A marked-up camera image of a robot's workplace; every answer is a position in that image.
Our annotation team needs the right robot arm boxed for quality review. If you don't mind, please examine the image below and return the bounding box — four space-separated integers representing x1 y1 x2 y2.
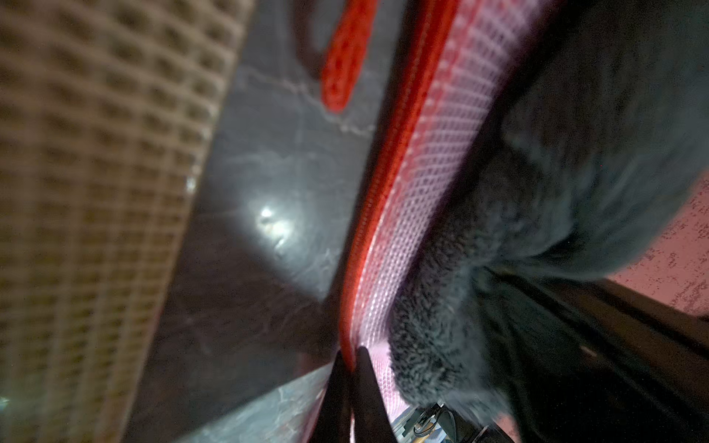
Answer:
389 269 708 442

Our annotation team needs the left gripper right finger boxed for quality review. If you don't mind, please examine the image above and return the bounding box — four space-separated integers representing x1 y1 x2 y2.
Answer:
353 346 397 443

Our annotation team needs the yellow mesh document bag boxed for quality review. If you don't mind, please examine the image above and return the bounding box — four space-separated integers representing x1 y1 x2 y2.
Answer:
1 1 255 442

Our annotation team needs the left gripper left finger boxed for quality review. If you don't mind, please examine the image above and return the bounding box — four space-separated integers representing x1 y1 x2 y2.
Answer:
308 352 352 443

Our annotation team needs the dark grey cloth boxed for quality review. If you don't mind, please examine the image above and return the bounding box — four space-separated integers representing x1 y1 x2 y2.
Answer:
389 1 708 422

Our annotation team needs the pink mesh document bag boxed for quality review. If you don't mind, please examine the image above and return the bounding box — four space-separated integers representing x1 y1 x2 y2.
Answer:
339 1 559 442

